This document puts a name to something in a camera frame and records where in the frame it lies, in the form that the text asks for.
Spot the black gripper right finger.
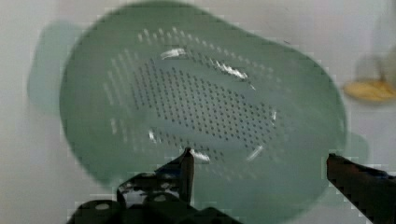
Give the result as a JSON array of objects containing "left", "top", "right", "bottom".
[{"left": 326, "top": 153, "right": 396, "bottom": 224}]

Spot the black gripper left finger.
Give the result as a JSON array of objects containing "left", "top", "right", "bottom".
[{"left": 116, "top": 147, "right": 194, "bottom": 206}]

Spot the green plastic strainer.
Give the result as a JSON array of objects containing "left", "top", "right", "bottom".
[{"left": 28, "top": 0, "right": 356, "bottom": 224}]

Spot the yellow banana peel toy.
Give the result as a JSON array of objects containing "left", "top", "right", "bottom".
[{"left": 343, "top": 80, "right": 396, "bottom": 102}]

